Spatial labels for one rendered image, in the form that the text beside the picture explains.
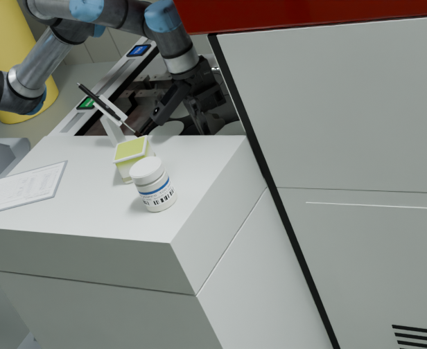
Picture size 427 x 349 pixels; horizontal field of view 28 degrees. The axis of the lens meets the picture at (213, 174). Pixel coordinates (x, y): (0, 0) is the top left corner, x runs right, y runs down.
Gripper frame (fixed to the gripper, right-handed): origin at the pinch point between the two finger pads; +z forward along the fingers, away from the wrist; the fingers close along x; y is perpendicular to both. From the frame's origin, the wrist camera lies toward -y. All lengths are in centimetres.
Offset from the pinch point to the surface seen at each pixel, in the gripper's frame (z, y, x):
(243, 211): 7.4, -2.9, -21.6
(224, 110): 1.5, 9.6, 11.8
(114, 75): -4, -7, 50
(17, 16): 40, -13, 278
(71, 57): 87, 5, 312
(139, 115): 3.4, -7.5, 35.5
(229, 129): 1.3, 6.4, 2.1
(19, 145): 9, -40, 69
